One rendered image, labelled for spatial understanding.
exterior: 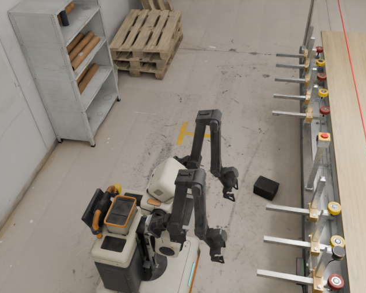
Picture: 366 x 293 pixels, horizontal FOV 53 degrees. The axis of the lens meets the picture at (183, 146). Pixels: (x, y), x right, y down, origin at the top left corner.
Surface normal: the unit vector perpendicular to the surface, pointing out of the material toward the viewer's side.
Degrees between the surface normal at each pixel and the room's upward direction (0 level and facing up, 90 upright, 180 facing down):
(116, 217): 0
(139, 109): 0
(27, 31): 90
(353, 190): 0
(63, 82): 90
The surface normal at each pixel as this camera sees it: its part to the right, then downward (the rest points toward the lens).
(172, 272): -0.05, -0.72
